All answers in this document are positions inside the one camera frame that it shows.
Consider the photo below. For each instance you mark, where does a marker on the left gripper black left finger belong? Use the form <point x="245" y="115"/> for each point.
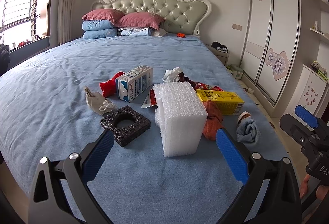
<point x="48" y="202"/>

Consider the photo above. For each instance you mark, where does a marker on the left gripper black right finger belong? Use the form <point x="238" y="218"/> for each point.
<point x="281" y="202"/>

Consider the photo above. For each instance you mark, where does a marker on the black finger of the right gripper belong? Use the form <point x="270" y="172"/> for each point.
<point x="305" y="112"/>
<point x="297" y="131"/>

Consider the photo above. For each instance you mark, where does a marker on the yellow banana milk carton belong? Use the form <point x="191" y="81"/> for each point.
<point x="228" y="102"/>

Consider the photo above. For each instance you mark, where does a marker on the orange brown cloth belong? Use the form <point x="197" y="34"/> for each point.
<point x="214" y="120"/>

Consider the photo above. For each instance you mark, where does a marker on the red milk candy wrapper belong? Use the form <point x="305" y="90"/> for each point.
<point x="202" y="86"/>

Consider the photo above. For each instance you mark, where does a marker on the black foam square with hole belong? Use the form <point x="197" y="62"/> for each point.
<point x="126" y="124"/>

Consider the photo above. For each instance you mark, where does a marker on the white mask pouch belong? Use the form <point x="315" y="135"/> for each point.
<point x="97" y="103"/>

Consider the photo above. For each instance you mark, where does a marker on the white foam packing block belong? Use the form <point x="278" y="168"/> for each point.
<point x="181" y="117"/>

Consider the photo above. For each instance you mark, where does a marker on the red sock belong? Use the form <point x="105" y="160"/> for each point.
<point x="108" y="88"/>

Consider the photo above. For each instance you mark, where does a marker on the white tissue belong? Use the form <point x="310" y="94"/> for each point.
<point x="172" y="75"/>

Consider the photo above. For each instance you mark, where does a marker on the white blue milk carton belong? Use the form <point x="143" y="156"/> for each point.
<point x="131" y="84"/>

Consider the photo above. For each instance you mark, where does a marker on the red white snack bag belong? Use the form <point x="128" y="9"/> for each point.
<point x="150" y="99"/>

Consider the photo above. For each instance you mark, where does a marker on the dark maroon sock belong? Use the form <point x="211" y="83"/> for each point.
<point x="183" y="78"/>

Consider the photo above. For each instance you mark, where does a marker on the white corner shelf cabinet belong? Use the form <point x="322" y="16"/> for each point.
<point x="306" y="51"/>

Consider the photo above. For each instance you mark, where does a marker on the grey blue sock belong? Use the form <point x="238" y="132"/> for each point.
<point x="247" y="131"/>

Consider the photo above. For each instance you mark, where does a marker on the white sliding door wardrobe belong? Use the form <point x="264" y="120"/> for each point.
<point x="270" y="45"/>

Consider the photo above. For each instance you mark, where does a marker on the green white storage box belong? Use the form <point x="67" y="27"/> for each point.
<point x="236" y="71"/>

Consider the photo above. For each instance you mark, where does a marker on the bedside nightstand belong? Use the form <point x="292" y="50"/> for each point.
<point x="222" y="56"/>

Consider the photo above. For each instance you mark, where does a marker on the black white clothes on nightstand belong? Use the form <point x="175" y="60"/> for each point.
<point x="218" y="46"/>

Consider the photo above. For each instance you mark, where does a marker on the black bag by window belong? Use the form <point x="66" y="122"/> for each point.
<point x="4" y="58"/>

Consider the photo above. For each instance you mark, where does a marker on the green tufted ornate headboard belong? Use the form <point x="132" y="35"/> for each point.
<point x="180" y="16"/>

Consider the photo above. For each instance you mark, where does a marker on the lower light blue pillow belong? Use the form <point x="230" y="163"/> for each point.
<point x="100" y="34"/>

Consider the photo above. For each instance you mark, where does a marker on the light blue pillow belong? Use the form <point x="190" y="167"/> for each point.
<point x="100" y="34"/>
<point x="97" y="25"/>

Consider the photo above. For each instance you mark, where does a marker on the upper light blue pillow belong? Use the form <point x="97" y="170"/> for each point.
<point x="97" y="25"/>

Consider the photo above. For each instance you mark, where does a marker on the folded blue patterned blanket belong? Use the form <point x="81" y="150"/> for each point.
<point x="142" y="31"/>

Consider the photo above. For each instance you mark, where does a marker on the right pink pillow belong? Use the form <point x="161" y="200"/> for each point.
<point x="140" y="19"/>

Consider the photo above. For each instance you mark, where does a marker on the pink pillow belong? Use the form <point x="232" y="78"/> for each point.
<point x="140" y="19"/>
<point x="110" y="14"/>

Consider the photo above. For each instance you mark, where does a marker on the window with bars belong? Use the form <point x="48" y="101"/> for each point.
<point x="24" y="22"/>

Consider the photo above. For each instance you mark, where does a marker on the left pink pillow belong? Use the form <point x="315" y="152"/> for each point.
<point x="110" y="14"/>

